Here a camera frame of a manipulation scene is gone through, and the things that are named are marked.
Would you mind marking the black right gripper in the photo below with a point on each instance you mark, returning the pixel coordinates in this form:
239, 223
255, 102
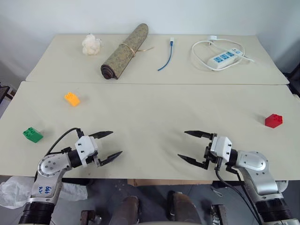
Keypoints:
207, 154

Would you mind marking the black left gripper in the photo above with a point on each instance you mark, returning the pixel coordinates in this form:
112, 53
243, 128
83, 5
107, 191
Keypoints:
88, 159

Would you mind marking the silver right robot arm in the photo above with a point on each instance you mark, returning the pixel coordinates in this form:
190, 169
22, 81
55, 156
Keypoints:
255, 164

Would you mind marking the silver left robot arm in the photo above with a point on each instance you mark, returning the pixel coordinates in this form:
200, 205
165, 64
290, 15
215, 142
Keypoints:
50, 166

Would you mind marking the small grey metal tool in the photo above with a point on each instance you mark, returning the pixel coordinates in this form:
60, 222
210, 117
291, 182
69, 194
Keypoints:
216, 191

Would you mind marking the orange toy brick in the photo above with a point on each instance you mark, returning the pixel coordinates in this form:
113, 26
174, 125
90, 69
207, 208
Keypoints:
72, 100

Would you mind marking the dark rounded brown shape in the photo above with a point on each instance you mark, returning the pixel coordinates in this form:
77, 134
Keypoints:
125, 211
184, 208

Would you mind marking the green toy brick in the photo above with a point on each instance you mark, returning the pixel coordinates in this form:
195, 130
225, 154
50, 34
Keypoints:
32, 135

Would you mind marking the red toy brick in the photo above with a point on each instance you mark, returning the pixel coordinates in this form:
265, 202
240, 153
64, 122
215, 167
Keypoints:
273, 121

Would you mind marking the white power strip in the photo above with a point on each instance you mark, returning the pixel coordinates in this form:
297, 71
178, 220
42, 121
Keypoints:
193, 55
225, 58

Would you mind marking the rolled olive patterned mat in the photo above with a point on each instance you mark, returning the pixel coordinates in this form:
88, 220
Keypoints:
125, 51

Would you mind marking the tan tie band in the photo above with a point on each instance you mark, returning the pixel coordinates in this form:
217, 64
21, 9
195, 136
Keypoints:
131, 49

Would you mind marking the white crumpled fluffy ball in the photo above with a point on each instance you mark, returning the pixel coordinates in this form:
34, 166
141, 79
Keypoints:
92, 45

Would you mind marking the white plastic bag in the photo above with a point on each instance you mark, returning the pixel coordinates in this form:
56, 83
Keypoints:
14, 191

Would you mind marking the dark object beside table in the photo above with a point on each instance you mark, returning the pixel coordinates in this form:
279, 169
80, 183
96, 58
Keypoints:
4, 92

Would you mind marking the dark chair beside table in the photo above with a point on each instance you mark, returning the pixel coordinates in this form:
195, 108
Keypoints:
294, 80

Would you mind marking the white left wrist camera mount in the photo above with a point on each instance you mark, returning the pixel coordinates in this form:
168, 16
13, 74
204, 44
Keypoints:
85, 145

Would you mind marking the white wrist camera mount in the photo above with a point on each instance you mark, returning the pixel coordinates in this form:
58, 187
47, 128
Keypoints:
221, 146
85, 145

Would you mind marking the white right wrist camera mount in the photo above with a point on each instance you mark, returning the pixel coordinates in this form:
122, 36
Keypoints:
221, 146

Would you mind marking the dark metal bracket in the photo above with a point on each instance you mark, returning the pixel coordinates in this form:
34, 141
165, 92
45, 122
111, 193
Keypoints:
219, 214

